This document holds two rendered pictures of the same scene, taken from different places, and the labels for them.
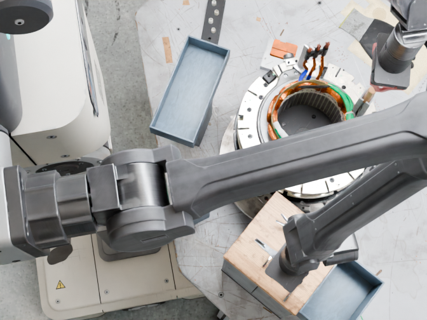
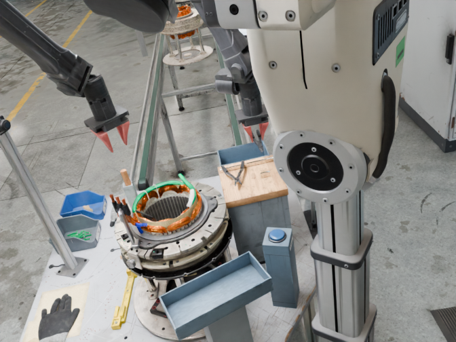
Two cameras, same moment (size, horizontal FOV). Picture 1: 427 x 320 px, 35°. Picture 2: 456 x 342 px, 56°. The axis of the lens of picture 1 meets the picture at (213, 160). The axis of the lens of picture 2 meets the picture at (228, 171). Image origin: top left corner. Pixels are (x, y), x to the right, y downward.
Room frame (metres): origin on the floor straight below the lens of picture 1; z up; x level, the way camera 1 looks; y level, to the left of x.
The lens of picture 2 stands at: (0.93, 0.68, 1.84)
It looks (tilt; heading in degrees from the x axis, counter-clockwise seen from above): 33 degrees down; 233
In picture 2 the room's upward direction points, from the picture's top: 12 degrees counter-clockwise
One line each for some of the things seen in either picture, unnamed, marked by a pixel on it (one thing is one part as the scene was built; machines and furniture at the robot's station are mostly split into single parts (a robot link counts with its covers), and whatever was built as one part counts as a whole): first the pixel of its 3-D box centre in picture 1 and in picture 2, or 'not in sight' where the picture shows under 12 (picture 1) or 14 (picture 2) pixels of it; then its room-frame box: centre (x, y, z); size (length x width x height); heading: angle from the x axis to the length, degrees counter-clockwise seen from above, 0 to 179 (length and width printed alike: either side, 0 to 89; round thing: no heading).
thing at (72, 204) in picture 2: not in sight; (84, 207); (0.53, -0.90, 0.82); 0.16 x 0.14 x 0.07; 143
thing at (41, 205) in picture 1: (56, 208); not in sight; (0.14, 0.17, 1.78); 0.09 x 0.08 x 0.12; 14
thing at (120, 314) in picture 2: not in sight; (124, 296); (0.67, -0.35, 0.80); 0.22 x 0.04 x 0.03; 45
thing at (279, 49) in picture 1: (283, 50); not in sight; (0.81, -0.18, 0.80); 0.07 x 0.05 x 0.01; 76
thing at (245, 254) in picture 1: (284, 252); (251, 180); (0.21, -0.17, 1.05); 0.20 x 0.19 x 0.02; 54
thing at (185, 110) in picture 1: (191, 108); (225, 324); (0.58, 0.07, 0.92); 0.25 x 0.11 x 0.28; 163
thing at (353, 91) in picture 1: (308, 125); (170, 216); (0.50, -0.21, 1.09); 0.32 x 0.32 x 0.01
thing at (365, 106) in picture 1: (363, 103); (131, 196); (0.54, -0.32, 1.14); 0.03 x 0.03 x 0.09; 58
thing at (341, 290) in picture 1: (330, 301); (248, 185); (0.12, -0.30, 0.92); 0.17 x 0.11 x 0.28; 144
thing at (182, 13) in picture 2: not in sight; (180, 22); (-0.93, -2.00, 1.05); 0.22 x 0.22 x 0.20
